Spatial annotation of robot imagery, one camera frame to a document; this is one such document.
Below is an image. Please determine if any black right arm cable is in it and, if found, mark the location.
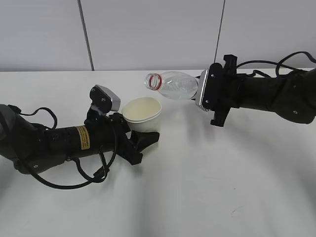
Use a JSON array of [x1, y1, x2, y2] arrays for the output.
[[234, 51, 316, 77]]

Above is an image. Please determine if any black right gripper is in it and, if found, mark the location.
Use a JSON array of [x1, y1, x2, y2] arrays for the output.
[[210, 54, 245, 126]]

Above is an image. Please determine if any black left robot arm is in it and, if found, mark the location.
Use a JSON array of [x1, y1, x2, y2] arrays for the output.
[[0, 104, 159, 174]]

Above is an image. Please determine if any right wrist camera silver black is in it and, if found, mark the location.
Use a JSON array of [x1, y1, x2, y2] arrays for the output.
[[195, 63, 225, 112]]

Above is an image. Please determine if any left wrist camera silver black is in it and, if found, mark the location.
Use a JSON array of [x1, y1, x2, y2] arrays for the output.
[[89, 84, 121, 115]]

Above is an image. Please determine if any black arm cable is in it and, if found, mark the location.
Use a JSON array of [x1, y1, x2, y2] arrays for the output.
[[9, 105, 118, 190], [234, 51, 316, 77]]

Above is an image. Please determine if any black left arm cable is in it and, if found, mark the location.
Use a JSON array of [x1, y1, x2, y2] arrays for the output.
[[9, 105, 118, 190]]

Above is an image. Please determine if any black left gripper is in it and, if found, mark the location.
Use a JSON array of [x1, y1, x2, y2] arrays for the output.
[[84, 112, 159, 165]]

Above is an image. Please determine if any clear water bottle red label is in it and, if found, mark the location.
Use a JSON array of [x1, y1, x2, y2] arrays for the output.
[[145, 71, 198, 100]]

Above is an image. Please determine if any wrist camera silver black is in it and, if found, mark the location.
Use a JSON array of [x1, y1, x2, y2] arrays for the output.
[[89, 84, 121, 115], [195, 63, 225, 112]]

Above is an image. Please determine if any white paper cup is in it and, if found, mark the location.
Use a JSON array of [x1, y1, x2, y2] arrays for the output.
[[121, 97, 162, 132]]

